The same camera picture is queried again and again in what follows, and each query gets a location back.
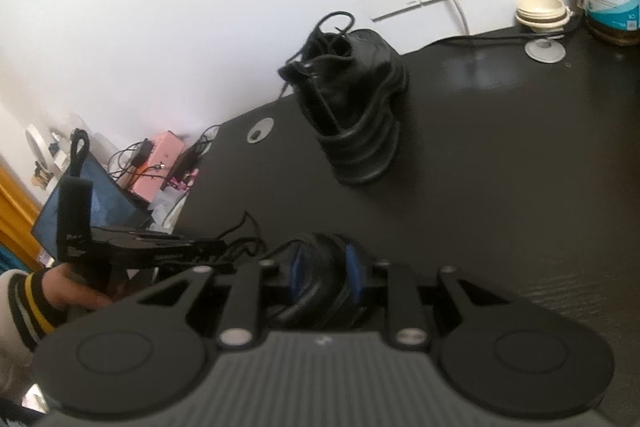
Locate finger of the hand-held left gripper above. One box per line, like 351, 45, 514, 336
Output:
150, 232, 229, 268

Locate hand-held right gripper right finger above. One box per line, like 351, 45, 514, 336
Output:
345, 245, 506, 351

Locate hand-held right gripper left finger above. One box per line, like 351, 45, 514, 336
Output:
140, 248, 302, 351

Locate black leather shoe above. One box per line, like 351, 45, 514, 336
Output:
276, 10, 409, 186
267, 231, 375, 332

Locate person's left hand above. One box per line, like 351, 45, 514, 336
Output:
45, 265, 115, 312

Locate black laptop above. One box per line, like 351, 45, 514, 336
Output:
30, 154, 153, 262

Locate crumpled clear plastic bags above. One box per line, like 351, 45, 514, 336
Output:
149, 187, 188, 230

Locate orange wooden board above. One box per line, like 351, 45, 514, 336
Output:
0, 164, 43, 260

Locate clear plastic organizer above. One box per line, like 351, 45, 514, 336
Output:
25, 123, 81, 189

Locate pink patterned packet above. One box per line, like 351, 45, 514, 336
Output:
167, 170, 199, 194

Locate black flat box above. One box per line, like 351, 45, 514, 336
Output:
172, 146, 202, 174

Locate pink cardboard box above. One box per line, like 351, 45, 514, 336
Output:
124, 130, 184, 204

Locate silver desk grommet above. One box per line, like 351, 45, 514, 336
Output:
246, 118, 275, 144

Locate grey round disc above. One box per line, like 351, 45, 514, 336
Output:
524, 39, 567, 65

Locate cream stacked cups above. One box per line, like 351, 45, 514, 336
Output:
516, 0, 574, 34

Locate white charging cable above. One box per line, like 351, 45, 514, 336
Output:
431, 0, 472, 39

